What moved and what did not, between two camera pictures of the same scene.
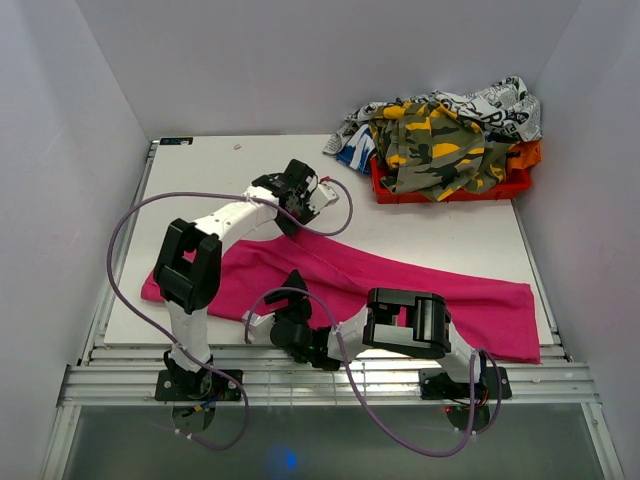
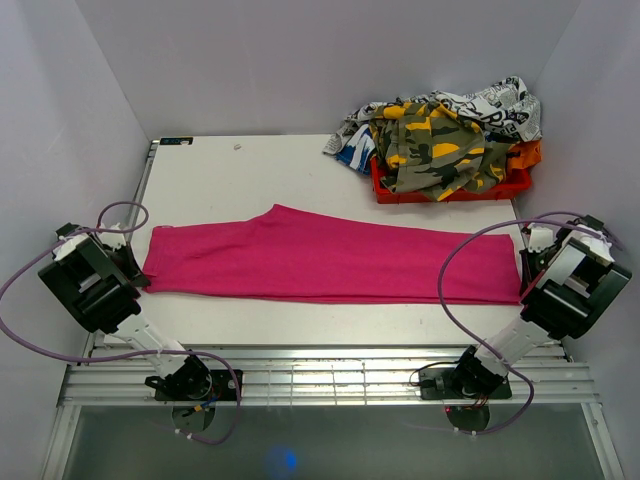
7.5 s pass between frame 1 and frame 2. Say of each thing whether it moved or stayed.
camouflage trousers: stayed
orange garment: stayed
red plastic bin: stayed
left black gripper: moved
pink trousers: moved
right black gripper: moved
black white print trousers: stayed
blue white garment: stayed
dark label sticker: stayed
